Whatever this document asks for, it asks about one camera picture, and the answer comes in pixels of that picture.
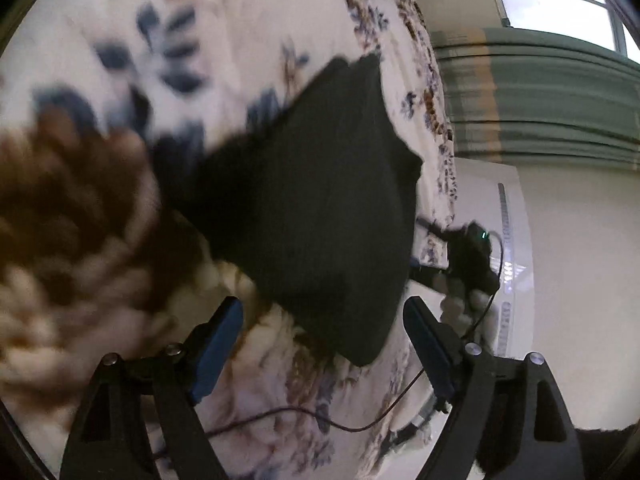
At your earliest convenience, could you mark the person's right hand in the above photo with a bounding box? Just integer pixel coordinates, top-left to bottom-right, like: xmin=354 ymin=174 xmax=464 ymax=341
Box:
xmin=440 ymin=280 xmax=497 ymax=340

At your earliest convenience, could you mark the dark striped sweater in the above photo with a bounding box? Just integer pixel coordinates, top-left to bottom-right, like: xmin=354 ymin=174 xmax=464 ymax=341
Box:
xmin=192 ymin=52 xmax=425 ymax=367

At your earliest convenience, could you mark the thin dark gripper cable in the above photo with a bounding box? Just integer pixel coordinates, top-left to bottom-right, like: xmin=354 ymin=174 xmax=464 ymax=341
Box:
xmin=152 ymin=230 xmax=506 ymax=461

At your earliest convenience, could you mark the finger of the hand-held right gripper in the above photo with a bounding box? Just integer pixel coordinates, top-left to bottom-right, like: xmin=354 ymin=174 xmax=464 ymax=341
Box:
xmin=410 ymin=259 xmax=451 ymax=286
xmin=416 ymin=217 xmax=451 ymax=242

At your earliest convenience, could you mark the wide green curtain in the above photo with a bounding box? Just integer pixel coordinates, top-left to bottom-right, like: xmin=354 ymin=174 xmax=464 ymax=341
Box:
xmin=430 ymin=27 xmax=640 ymax=167

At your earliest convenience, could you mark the barred window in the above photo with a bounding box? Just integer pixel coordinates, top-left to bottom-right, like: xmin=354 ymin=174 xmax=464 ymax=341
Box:
xmin=487 ymin=0 xmax=640 ymax=63

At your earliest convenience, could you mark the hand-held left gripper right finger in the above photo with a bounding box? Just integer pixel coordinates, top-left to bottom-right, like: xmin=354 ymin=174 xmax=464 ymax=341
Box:
xmin=402 ymin=296 xmax=586 ymax=480

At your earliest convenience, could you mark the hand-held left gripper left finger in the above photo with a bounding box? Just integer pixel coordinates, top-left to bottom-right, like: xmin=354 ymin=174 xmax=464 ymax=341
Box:
xmin=59 ymin=296 xmax=245 ymax=480

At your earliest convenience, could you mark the floral bed blanket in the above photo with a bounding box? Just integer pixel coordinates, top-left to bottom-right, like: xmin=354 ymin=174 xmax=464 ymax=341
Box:
xmin=0 ymin=0 xmax=458 ymax=480

